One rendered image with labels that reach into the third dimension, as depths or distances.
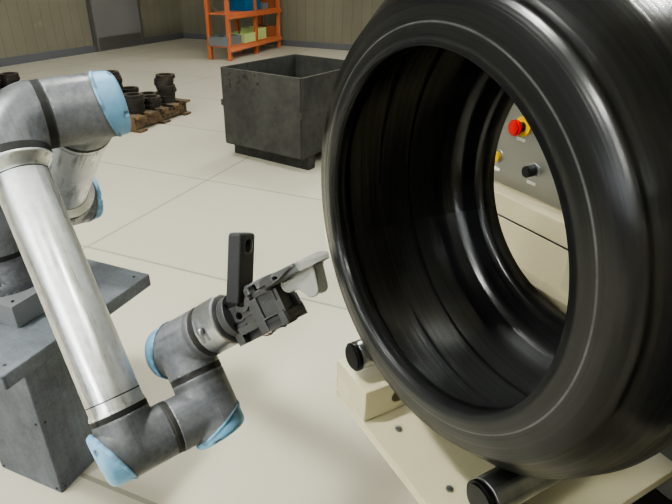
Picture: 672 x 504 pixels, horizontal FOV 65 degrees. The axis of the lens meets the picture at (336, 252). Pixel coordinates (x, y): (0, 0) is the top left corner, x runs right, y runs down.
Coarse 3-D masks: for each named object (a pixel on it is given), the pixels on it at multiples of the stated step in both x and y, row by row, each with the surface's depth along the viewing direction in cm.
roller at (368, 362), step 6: (354, 342) 81; (360, 342) 81; (348, 348) 81; (354, 348) 80; (360, 348) 80; (348, 354) 82; (354, 354) 80; (360, 354) 79; (366, 354) 80; (348, 360) 82; (354, 360) 80; (360, 360) 79; (366, 360) 80; (372, 360) 80; (354, 366) 81; (360, 366) 79; (366, 366) 80
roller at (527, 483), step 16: (480, 480) 59; (496, 480) 59; (512, 480) 59; (528, 480) 60; (544, 480) 61; (560, 480) 63; (480, 496) 59; (496, 496) 58; (512, 496) 59; (528, 496) 60
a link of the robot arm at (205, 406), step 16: (208, 368) 89; (176, 384) 88; (192, 384) 88; (208, 384) 88; (224, 384) 90; (176, 400) 87; (192, 400) 87; (208, 400) 87; (224, 400) 89; (176, 416) 84; (192, 416) 85; (208, 416) 87; (224, 416) 88; (240, 416) 90; (192, 432) 85; (208, 432) 87; (224, 432) 87
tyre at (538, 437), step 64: (384, 0) 60; (448, 0) 47; (512, 0) 41; (576, 0) 39; (640, 0) 38; (384, 64) 58; (448, 64) 77; (512, 64) 41; (576, 64) 37; (640, 64) 36; (384, 128) 80; (448, 128) 85; (576, 128) 38; (640, 128) 36; (384, 192) 85; (448, 192) 90; (576, 192) 39; (640, 192) 36; (384, 256) 85; (448, 256) 90; (512, 256) 86; (576, 256) 40; (640, 256) 36; (384, 320) 81; (448, 320) 84; (512, 320) 84; (576, 320) 41; (640, 320) 37; (448, 384) 75; (512, 384) 75; (576, 384) 42; (640, 384) 39; (512, 448) 51; (576, 448) 45; (640, 448) 43
